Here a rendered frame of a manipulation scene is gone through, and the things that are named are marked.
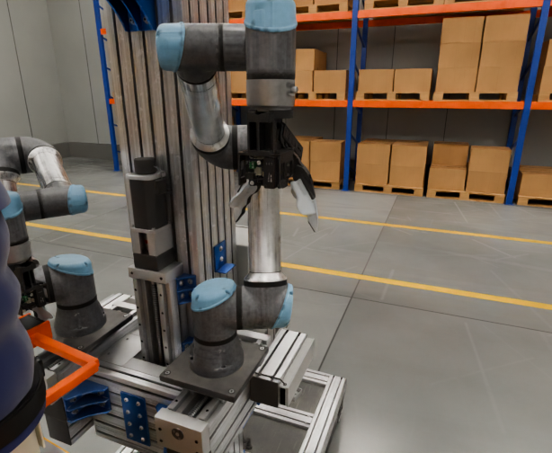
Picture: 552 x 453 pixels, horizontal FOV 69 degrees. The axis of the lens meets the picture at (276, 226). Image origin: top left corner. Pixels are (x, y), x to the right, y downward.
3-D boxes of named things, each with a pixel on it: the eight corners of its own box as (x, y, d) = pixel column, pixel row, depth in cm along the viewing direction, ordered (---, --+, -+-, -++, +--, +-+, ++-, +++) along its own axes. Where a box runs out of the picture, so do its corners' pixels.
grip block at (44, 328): (-2, 346, 99) (-6, 328, 97) (32, 329, 106) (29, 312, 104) (19, 356, 95) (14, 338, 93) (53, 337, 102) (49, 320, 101)
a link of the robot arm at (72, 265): (101, 299, 125) (94, 259, 121) (51, 312, 118) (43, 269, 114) (93, 284, 134) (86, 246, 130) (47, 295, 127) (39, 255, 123)
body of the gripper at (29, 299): (21, 319, 90) (9, 270, 87) (-2, 310, 94) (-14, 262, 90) (52, 304, 97) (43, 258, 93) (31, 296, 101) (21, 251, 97)
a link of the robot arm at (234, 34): (224, 27, 73) (221, 16, 63) (286, 28, 74) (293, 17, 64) (226, 74, 76) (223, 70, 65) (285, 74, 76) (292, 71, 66)
